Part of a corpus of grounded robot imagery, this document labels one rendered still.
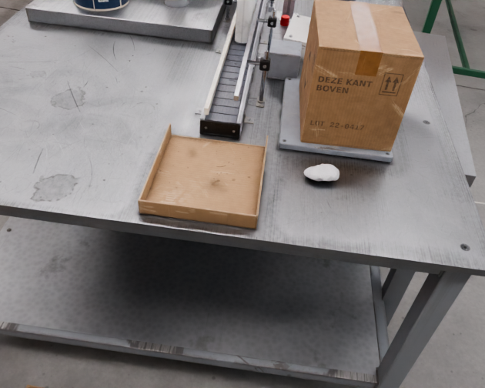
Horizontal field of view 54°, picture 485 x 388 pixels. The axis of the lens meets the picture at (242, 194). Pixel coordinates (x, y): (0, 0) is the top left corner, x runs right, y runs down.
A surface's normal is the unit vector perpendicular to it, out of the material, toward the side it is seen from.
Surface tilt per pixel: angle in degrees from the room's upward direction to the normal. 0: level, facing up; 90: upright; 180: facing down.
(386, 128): 90
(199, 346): 0
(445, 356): 0
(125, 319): 1
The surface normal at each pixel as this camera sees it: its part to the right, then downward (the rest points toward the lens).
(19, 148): 0.07, -0.73
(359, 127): -0.07, 0.67
